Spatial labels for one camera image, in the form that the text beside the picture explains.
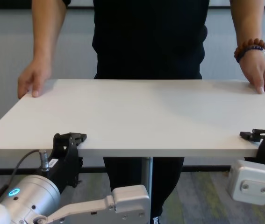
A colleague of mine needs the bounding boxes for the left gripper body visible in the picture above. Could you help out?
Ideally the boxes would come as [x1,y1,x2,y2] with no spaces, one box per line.
[40,133,81,195]

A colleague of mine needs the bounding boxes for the person right hand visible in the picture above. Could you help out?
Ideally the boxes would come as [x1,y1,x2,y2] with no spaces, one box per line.
[17,58,53,100]

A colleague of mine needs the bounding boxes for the person left forearm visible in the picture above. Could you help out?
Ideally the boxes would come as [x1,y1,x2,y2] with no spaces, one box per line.
[229,0,265,51]

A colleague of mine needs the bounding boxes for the person left hand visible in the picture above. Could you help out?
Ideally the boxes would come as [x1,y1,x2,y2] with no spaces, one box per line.
[239,54,265,96]

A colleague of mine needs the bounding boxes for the dark blue bead bracelet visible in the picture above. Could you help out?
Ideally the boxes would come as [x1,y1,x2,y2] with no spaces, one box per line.
[236,44,265,63]

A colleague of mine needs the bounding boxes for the black cable with silver plug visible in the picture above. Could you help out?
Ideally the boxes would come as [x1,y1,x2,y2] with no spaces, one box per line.
[0,149,49,203]

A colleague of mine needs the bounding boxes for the person in black clothes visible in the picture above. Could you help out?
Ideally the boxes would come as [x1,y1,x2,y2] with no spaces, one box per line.
[62,0,210,80]

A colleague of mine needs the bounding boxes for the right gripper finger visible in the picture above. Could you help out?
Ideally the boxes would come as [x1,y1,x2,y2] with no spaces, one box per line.
[239,128,265,143]

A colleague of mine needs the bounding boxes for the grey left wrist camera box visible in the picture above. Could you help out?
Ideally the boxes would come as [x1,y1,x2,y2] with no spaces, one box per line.
[45,185,151,221]

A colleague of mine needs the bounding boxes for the person right forearm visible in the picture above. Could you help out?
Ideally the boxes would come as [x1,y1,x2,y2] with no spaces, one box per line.
[31,0,67,63]

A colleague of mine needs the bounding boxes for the black trousers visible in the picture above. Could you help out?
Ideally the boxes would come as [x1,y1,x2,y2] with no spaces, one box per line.
[103,156,185,220]

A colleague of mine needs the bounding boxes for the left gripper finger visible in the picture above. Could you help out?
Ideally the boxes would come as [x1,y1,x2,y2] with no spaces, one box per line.
[63,132,87,150]
[75,156,84,188]

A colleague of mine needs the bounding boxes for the brown wooden bead bracelet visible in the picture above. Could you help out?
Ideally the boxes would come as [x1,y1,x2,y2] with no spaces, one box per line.
[234,38,265,63]

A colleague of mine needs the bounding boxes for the white rolling pedestal table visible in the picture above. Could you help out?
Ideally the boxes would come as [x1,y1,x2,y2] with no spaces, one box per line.
[0,78,265,194]

